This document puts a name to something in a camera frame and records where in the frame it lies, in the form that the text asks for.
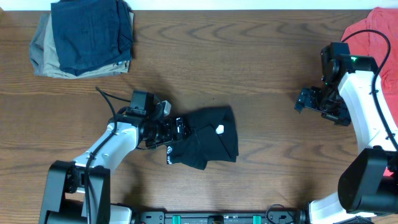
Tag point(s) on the black t-shirt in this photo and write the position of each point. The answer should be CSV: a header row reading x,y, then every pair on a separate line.
x,y
212,136

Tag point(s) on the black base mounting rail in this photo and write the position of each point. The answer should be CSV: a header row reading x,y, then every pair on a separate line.
x,y
277,214

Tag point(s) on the folded navy blue garment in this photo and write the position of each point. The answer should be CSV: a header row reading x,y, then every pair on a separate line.
x,y
90,34

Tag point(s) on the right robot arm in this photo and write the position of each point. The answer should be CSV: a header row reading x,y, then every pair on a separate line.
x,y
368,187

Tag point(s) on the folded grey garment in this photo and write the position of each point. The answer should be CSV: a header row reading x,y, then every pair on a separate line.
x,y
36,47

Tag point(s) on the folded beige garment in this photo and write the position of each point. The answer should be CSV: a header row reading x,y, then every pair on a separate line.
x,y
52,64

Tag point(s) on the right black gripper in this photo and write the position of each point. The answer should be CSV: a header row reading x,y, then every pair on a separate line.
x,y
311,101

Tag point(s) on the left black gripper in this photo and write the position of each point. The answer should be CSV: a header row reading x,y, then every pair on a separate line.
x,y
180,128

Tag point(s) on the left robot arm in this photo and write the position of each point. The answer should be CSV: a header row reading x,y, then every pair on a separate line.
x,y
79,191

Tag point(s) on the red t-shirt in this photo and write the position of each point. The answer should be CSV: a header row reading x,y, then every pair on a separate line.
x,y
379,40

